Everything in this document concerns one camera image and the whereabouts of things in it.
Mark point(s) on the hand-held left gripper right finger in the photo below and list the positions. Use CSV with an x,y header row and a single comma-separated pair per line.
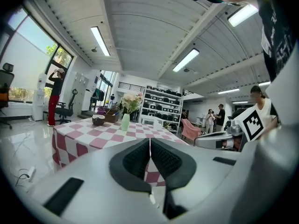
x,y
205,176

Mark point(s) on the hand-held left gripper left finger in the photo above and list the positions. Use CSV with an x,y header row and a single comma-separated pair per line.
x,y
98,171

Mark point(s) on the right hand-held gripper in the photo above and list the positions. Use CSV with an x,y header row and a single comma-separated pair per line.
x,y
251,125

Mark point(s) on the pale green vase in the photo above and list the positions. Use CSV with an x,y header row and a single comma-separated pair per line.
x,y
125,122

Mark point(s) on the pink artificial flowers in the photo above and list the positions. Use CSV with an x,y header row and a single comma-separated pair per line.
x,y
130,100

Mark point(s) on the pink cloth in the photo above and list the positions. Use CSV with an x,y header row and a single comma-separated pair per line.
x,y
190,129

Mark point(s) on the checkered cloth covered table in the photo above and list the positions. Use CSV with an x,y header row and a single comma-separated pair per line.
x,y
77,127

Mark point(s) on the ceiling tube light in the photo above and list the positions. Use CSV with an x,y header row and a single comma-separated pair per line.
x,y
100,41
243,15
186,60
228,91

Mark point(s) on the brown wooden organizer box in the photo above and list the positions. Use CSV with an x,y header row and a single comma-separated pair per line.
x,y
112,118

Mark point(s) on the rows of black white cases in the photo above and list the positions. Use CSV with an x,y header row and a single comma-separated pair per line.
x,y
163,100

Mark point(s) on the purple cloth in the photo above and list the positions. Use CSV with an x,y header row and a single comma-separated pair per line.
x,y
101,111

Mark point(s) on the white desk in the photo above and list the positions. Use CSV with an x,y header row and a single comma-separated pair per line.
x,y
147,120

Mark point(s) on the white power strip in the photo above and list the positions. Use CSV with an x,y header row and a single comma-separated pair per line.
x,y
31,172

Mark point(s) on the black office chair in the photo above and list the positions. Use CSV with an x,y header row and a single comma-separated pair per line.
x,y
66,112
5,78

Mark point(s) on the white cabinet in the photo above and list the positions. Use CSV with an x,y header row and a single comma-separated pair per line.
x,y
87,100

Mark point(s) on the white shelf rack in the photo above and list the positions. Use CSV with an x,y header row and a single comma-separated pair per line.
x,y
143,106

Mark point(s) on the clothes rack with jackets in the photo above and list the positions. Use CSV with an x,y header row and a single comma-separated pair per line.
x,y
99,94

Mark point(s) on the grey locker cabinet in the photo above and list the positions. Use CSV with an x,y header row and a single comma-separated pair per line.
x,y
80,90

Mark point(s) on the black metal railing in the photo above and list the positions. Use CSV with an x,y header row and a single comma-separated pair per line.
x,y
130,87

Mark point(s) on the white water dispenser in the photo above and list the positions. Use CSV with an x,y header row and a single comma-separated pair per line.
x,y
37,104

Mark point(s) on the water dispenser bottle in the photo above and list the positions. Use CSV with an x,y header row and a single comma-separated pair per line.
x,y
42,81

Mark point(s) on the person's black printed shirt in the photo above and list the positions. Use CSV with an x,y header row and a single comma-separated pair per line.
x,y
278,31

